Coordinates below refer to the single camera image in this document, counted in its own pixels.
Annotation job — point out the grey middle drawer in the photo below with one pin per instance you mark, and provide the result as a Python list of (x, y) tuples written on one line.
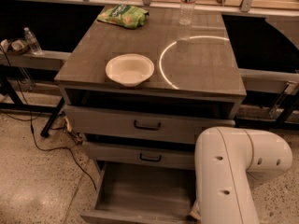
[(140, 155)]

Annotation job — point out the black table leg left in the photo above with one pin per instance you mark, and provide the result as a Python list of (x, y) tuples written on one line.
[(53, 115)]

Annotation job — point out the green chip bag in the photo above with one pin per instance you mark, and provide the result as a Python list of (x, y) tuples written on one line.
[(125, 16)]

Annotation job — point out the grey side shelf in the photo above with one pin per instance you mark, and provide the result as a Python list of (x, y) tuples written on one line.
[(49, 60), (268, 81)]

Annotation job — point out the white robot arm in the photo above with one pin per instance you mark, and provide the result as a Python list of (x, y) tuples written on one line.
[(228, 163)]

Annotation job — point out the grey bottom drawer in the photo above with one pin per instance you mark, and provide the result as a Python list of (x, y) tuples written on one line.
[(140, 194)]

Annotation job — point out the clear water bottle on cabinet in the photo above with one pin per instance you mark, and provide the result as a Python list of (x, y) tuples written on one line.
[(186, 11)]

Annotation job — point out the grey top drawer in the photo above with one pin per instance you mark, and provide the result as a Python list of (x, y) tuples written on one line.
[(138, 125)]

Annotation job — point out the grey drawer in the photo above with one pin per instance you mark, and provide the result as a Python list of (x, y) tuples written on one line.
[(140, 155), (140, 194), (138, 125)]

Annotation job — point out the grey drawer cabinet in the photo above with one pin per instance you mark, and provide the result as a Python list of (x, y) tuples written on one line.
[(195, 72)]

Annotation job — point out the grey side shelf left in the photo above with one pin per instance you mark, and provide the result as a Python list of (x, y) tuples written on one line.
[(49, 60)]

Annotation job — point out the grey side shelf right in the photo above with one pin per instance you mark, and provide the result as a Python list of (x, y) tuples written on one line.
[(268, 81)]

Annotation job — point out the small water bottle on shelf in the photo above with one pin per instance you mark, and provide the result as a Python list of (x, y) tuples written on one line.
[(32, 41)]

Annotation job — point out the white paper bowl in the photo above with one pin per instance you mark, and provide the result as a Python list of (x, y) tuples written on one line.
[(130, 70)]

